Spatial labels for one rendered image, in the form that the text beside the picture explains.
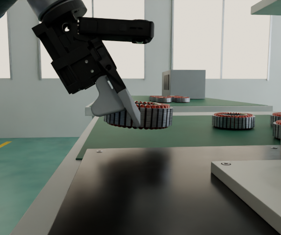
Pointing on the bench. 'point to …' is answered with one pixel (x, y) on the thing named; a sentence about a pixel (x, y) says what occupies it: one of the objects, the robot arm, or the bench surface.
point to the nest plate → (264, 189)
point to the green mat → (179, 134)
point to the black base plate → (161, 193)
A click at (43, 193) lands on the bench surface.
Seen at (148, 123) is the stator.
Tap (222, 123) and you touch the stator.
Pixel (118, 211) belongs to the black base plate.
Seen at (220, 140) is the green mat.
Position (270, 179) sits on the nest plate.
